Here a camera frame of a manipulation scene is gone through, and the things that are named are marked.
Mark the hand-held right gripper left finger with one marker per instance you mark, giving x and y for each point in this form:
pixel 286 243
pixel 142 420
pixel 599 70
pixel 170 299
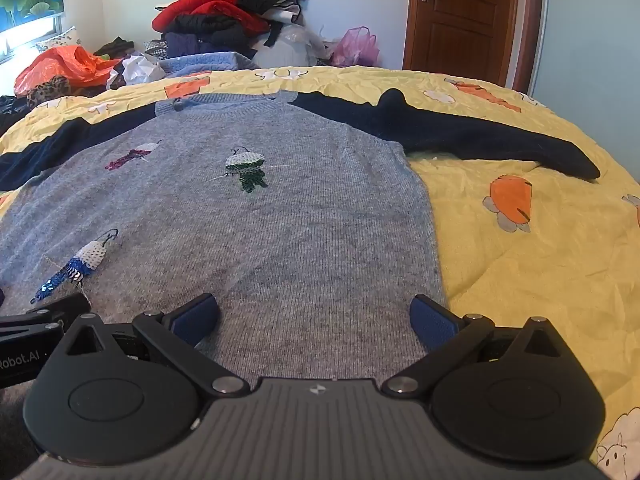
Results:
pixel 197 317

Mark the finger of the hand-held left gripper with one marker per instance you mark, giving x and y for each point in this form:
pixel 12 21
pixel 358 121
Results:
pixel 65 307

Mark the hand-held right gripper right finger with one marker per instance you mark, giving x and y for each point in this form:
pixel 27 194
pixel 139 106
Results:
pixel 432 322

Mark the grey sweater with navy sleeves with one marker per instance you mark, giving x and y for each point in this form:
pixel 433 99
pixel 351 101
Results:
pixel 280 220

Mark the pile of clothes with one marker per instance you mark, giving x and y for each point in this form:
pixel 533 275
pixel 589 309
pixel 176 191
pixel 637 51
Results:
pixel 225 10

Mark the yellow printed bedspread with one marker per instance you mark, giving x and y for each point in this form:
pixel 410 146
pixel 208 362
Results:
pixel 525 270

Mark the black lace cloth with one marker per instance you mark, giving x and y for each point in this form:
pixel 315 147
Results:
pixel 12 112

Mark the leopard print cloth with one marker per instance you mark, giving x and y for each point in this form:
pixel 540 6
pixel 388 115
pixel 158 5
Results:
pixel 47 91

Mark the orange plastic bag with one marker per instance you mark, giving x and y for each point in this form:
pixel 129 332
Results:
pixel 60 67

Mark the white crumpled paper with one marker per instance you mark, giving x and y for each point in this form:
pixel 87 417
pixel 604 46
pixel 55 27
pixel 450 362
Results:
pixel 142 69

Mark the blue knit garment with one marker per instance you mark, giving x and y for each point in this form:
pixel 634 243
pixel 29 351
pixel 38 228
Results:
pixel 205 64

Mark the olive brown garment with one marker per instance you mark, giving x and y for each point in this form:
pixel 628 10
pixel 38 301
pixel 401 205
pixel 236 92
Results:
pixel 115 49

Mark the white patterned pillow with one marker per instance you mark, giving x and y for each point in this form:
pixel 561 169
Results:
pixel 60 40

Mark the window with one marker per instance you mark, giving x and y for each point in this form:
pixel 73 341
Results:
pixel 25 37

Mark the pink plastic bag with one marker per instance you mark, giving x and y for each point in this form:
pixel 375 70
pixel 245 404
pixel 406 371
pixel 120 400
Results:
pixel 356 49

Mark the clear plastic bag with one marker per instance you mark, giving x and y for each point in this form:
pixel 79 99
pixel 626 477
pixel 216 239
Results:
pixel 295 47

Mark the brown wooden door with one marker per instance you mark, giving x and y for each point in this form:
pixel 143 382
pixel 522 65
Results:
pixel 465 25

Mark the frosted glass sliding wardrobe door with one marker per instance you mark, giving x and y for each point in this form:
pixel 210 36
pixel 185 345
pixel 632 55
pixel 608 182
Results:
pixel 590 60

